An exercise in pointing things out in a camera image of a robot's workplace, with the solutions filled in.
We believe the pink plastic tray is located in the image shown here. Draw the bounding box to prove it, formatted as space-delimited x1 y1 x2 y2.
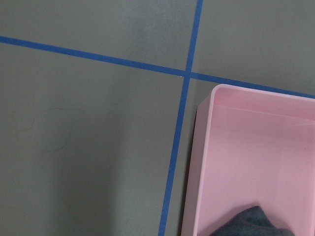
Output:
181 84 315 236

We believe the grey cleaning cloth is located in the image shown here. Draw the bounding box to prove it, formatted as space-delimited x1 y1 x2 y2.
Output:
211 206 294 236

